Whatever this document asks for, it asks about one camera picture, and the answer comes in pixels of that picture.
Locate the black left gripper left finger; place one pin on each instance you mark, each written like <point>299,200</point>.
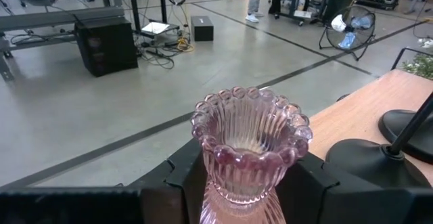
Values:
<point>101,207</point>

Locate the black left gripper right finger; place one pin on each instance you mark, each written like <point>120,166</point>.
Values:
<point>355,207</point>

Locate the black round lamp base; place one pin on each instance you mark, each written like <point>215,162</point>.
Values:
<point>365,163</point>

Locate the tall black metal candlestick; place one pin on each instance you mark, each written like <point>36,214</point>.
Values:
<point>394,129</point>

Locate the pink ribbed glass candle holder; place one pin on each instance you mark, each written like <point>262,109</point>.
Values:
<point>250,170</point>

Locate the green potted plant black pot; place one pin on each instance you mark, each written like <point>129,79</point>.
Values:
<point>421,66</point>

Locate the black floor fan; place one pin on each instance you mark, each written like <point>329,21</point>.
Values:
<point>355,34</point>

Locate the white paper sheet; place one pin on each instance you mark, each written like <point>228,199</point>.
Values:
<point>155,27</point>

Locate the small black box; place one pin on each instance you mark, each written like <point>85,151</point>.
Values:
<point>202,29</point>

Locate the black cabinet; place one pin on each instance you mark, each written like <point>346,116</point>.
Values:
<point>340,0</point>

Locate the wooden shelf with black frame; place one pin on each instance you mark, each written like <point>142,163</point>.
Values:
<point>355,115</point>

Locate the grey metal table frame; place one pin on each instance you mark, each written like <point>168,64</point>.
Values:
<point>50,17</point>

